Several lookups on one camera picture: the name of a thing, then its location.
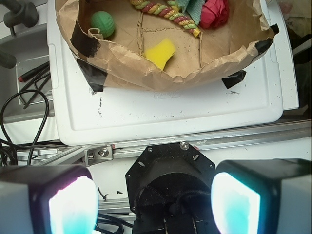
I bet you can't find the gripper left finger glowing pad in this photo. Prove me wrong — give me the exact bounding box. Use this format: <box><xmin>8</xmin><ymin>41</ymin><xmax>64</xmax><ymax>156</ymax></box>
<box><xmin>0</xmin><ymin>165</ymin><xmax>98</xmax><ymax>234</ymax></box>

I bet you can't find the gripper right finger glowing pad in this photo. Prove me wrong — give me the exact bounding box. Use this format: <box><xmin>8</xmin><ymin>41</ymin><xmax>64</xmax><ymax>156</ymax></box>
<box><xmin>211</xmin><ymin>158</ymin><xmax>312</xmax><ymax>234</ymax></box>

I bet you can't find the blue-green knitted cloth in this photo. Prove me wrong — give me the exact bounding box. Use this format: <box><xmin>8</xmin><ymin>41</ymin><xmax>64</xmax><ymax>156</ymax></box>
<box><xmin>176</xmin><ymin>0</ymin><xmax>206</xmax><ymax>25</ymax></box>

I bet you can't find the red crumpled cloth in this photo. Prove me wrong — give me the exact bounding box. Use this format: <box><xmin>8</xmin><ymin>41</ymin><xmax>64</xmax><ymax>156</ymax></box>
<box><xmin>199</xmin><ymin>0</ymin><xmax>230</xmax><ymax>29</ymax></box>

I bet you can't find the white plastic bin lid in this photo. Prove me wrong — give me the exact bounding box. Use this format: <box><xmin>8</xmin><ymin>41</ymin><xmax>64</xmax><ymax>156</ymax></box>
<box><xmin>47</xmin><ymin>0</ymin><xmax>299</xmax><ymax>146</ymax></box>

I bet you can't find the brown paper lined box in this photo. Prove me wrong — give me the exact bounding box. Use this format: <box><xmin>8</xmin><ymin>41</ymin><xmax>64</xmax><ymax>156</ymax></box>
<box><xmin>55</xmin><ymin>0</ymin><xmax>279</xmax><ymax>92</ymax></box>

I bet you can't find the yellow sponge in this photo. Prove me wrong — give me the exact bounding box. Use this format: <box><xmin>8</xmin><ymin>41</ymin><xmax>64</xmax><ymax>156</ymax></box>
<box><xmin>143</xmin><ymin>38</ymin><xmax>176</xmax><ymax>70</ymax></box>

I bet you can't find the green rubber ball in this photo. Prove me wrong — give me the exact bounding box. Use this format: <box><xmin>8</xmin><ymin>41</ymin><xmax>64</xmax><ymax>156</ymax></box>
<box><xmin>91</xmin><ymin>11</ymin><xmax>115</xmax><ymax>38</ymax></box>

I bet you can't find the metal corner bracket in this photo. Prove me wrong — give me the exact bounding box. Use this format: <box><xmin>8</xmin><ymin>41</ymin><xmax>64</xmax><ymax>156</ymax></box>
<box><xmin>84</xmin><ymin>145</ymin><xmax>114</xmax><ymax>166</ymax></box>

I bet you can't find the aluminium frame rail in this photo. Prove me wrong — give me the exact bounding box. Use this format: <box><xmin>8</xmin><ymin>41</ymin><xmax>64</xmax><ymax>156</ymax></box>
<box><xmin>37</xmin><ymin>119</ymin><xmax>312</xmax><ymax>166</ymax></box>

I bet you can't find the black cable loop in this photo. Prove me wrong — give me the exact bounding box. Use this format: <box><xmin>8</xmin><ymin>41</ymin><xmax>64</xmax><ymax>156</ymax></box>
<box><xmin>0</xmin><ymin>89</ymin><xmax>49</xmax><ymax>166</ymax></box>

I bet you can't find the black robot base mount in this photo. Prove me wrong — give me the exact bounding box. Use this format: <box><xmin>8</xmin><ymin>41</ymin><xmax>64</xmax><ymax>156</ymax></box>
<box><xmin>125</xmin><ymin>142</ymin><xmax>219</xmax><ymax>234</ymax></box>

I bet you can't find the grey clamp handle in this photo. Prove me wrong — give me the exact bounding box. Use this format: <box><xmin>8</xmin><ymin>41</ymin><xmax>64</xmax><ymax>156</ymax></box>
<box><xmin>0</xmin><ymin>0</ymin><xmax>39</xmax><ymax>37</ymax></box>

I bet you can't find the multicolour twisted rope toy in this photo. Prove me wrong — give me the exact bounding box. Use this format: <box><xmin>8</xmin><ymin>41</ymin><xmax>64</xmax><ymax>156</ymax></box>
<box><xmin>130</xmin><ymin>0</ymin><xmax>201</xmax><ymax>38</ymax></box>

